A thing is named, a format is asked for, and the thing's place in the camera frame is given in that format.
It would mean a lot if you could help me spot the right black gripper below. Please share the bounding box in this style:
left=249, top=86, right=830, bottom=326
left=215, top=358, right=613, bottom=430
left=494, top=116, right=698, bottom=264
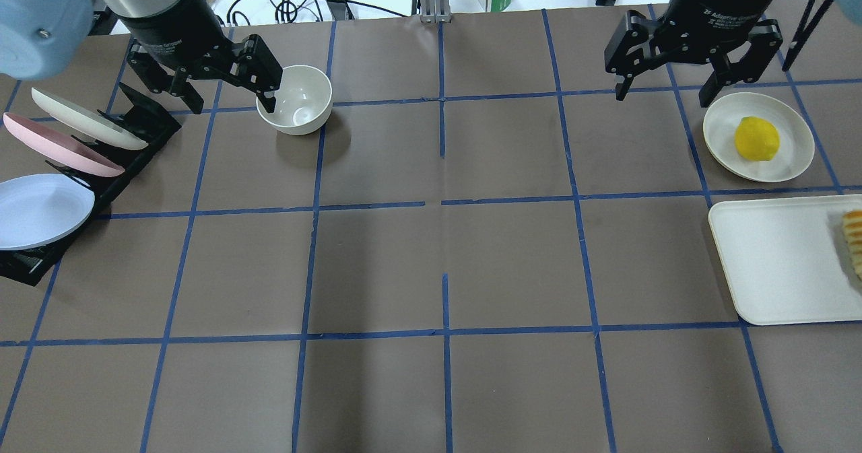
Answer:
left=603, top=0, right=784, bottom=108

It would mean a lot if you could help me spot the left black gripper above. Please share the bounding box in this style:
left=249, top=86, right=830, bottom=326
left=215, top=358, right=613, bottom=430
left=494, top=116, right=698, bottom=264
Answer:
left=108, top=0, right=283, bottom=114

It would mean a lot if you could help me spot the white ceramic bowl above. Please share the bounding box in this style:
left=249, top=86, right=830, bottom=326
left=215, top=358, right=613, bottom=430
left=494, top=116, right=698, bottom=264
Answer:
left=256, top=65, right=333, bottom=136

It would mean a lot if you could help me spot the yellow lemon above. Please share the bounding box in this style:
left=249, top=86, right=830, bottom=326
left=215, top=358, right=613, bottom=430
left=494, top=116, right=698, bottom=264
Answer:
left=735, top=116, right=781, bottom=162

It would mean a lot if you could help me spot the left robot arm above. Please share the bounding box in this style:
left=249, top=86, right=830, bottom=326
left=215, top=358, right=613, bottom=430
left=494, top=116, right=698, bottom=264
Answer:
left=1, top=0, right=283, bottom=114

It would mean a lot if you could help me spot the black dish rack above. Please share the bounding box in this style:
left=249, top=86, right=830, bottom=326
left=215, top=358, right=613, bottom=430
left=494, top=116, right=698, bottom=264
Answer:
left=1, top=84, right=181, bottom=285

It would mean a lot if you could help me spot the cream plate in rack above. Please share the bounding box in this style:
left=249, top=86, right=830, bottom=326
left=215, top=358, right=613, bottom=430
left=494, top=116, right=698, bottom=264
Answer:
left=30, top=87, right=148, bottom=151

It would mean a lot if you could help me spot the cream round plate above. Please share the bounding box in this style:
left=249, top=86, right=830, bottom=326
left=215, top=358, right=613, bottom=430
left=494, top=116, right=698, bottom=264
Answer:
left=703, top=92, right=815, bottom=183

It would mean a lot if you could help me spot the pink plate in rack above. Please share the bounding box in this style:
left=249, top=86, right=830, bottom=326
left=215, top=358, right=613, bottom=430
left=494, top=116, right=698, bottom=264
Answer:
left=3, top=112, right=125, bottom=178

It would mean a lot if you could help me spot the light blue plate in rack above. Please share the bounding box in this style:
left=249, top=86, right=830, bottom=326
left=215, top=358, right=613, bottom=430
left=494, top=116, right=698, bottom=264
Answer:
left=1, top=174, right=95, bottom=251

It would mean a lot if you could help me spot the cream rectangular tray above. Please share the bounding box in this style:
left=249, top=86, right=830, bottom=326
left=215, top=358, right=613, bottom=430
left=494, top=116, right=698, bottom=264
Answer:
left=708, top=195, right=861, bottom=325

